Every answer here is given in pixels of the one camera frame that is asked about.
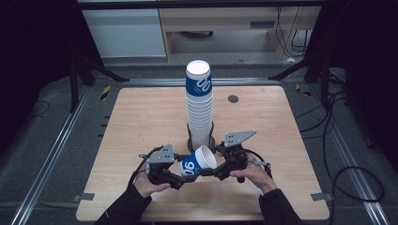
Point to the person's right hand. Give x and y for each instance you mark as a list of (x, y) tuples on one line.
[(258, 176)]

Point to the grey table bracket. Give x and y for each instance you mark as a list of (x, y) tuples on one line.
[(320, 197), (84, 197)]

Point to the white cabinet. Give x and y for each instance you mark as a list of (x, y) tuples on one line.
[(125, 33)]

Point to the black metal stand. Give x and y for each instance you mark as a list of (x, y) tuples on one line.
[(73, 84), (325, 81)]

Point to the person's left hand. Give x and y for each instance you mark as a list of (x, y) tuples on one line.
[(144, 186)]

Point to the long metal floor rail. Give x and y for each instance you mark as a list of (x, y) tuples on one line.
[(51, 159), (350, 162)]

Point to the single blue white cup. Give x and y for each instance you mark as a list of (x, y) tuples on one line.
[(191, 165)]

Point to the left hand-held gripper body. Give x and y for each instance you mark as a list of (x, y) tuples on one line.
[(162, 156)]

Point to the stack of nested paper cups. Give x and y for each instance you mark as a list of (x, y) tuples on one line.
[(199, 109)]

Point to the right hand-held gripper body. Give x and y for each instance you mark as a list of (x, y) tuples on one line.
[(234, 156)]

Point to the round grey table grommet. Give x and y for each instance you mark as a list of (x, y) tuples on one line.
[(233, 99)]

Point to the yellow black tape strip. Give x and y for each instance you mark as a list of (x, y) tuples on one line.
[(105, 92), (303, 90)]

